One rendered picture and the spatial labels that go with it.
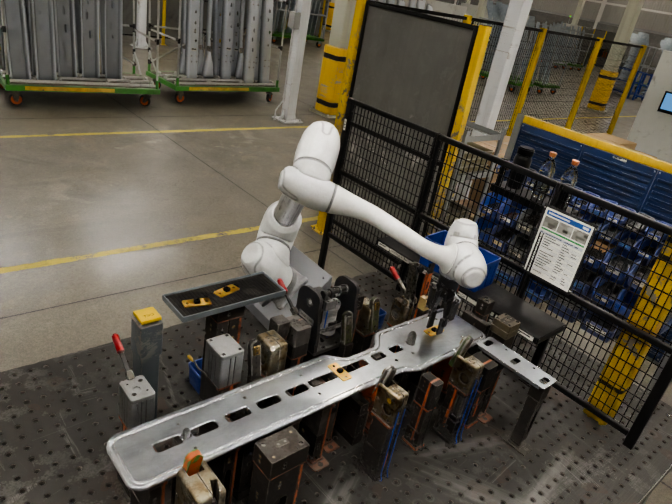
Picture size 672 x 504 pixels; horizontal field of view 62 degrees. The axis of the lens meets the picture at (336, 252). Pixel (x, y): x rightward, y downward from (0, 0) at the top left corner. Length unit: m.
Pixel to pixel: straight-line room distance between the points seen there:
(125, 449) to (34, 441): 0.53
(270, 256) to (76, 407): 0.88
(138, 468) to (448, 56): 3.29
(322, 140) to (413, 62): 2.45
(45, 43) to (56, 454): 6.74
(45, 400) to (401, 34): 3.35
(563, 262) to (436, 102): 2.02
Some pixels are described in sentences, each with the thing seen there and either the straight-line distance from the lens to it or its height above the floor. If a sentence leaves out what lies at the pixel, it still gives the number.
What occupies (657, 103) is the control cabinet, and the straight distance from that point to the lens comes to 8.49.
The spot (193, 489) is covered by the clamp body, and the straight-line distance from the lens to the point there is 1.36.
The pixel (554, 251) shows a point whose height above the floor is 1.29.
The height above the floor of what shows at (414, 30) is 1.86.
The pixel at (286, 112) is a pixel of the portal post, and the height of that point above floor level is 0.14.
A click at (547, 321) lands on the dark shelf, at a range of 2.41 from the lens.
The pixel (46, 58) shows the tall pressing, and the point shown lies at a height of 0.56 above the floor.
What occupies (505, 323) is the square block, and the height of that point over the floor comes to 1.06.
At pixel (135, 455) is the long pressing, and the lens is 1.51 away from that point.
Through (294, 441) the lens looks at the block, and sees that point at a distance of 1.52.
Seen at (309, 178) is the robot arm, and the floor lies 1.52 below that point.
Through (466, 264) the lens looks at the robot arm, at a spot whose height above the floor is 1.41.
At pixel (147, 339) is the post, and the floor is 1.10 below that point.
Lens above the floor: 2.11
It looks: 26 degrees down
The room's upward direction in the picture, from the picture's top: 11 degrees clockwise
